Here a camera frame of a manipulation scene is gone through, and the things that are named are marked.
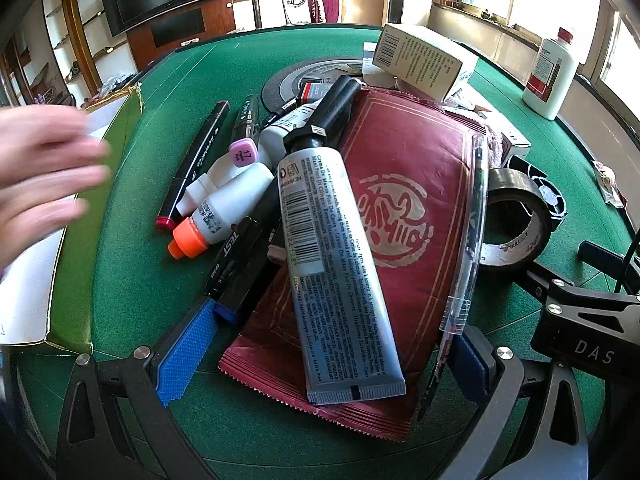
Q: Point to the white bottle red cap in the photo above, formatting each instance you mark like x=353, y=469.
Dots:
x=552, y=72

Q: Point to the white green medicine box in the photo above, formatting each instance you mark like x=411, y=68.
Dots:
x=424, y=59

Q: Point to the grey cream tube black cap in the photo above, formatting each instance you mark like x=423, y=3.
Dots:
x=348, y=344

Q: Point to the red foil pouch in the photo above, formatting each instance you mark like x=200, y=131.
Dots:
x=408, y=161

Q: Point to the black marker red end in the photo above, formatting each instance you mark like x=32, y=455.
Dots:
x=168, y=216

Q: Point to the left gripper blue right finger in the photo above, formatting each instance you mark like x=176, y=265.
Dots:
x=473, y=365

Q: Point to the green gold storage box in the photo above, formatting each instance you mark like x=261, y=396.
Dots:
x=27, y=284

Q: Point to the black marker pen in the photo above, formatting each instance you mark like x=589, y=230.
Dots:
x=244, y=242

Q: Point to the marker with pink cap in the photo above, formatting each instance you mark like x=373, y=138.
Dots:
x=243, y=149

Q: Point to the black tape roll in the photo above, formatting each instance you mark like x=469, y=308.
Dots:
x=523, y=208

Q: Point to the white bottle orange cap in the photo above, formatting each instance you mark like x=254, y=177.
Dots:
x=212, y=221

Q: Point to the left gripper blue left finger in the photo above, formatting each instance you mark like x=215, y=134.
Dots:
x=180, y=352

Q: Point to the snack packet at table edge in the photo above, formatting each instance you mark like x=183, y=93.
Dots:
x=606, y=181

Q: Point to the person's left hand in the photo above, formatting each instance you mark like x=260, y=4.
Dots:
x=47, y=158

